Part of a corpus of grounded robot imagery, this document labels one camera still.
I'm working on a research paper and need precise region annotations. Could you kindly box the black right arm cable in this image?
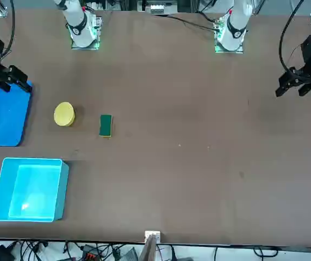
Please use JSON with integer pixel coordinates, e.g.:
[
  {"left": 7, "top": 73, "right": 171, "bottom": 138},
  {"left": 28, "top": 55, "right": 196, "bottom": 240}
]
[{"left": 0, "top": 0, "right": 16, "bottom": 59}]

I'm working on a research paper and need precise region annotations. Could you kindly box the yellow bowl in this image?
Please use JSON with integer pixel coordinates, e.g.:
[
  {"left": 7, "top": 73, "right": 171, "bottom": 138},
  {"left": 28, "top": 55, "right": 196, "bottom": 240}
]
[{"left": 53, "top": 101, "right": 76, "bottom": 127}]

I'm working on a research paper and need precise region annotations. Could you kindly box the black red plug adapter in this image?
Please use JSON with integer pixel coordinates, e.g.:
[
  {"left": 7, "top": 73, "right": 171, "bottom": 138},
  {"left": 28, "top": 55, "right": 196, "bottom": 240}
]
[{"left": 81, "top": 244, "right": 102, "bottom": 261}]

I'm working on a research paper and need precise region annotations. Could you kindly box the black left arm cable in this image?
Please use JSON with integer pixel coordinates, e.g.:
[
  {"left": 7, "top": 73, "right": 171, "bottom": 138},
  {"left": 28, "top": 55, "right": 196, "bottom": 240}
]
[{"left": 279, "top": 0, "right": 308, "bottom": 73}]

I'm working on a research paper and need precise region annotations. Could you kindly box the aluminium camera post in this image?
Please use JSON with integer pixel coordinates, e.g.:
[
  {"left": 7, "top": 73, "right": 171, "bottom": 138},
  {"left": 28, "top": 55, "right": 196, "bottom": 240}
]
[{"left": 140, "top": 235, "right": 158, "bottom": 261}]

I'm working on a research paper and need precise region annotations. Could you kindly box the black cable on table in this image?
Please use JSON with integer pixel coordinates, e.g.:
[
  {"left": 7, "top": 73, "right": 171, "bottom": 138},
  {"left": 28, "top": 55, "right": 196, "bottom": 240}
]
[{"left": 152, "top": 13, "right": 219, "bottom": 30}]

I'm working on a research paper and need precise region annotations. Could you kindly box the grey electrical device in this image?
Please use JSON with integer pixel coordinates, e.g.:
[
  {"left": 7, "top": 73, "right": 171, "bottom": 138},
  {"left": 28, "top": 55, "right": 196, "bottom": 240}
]
[{"left": 146, "top": 2, "right": 164, "bottom": 14}]

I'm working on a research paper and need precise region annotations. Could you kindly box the light blue bin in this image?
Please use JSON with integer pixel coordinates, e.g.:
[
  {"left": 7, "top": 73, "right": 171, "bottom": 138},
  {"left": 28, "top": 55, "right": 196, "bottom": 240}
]
[{"left": 0, "top": 157, "right": 70, "bottom": 222}]

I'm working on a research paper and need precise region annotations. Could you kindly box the white post bracket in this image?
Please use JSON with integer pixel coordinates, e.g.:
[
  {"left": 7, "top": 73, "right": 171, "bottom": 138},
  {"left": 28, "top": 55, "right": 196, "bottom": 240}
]
[{"left": 144, "top": 230, "right": 161, "bottom": 244}]

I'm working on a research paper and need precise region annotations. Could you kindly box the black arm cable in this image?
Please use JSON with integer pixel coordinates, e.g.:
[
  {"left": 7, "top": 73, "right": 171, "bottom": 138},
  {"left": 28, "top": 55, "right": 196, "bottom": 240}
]
[
  {"left": 0, "top": 0, "right": 16, "bottom": 59},
  {"left": 279, "top": 0, "right": 308, "bottom": 73}
]

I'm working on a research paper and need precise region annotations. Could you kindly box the green and yellow sponge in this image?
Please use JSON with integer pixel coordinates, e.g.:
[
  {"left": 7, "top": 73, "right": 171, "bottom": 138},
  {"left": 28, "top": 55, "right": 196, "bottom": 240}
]
[{"left": 98, "top": 114, "right": 114, "bottom": 139}]

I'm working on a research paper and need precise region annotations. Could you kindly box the dark blue tray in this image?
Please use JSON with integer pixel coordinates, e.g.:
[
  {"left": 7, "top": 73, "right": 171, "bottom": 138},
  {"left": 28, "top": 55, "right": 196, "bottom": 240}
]
[{"left": 0, "top": 80, "right": 34, "bottom": 147}]

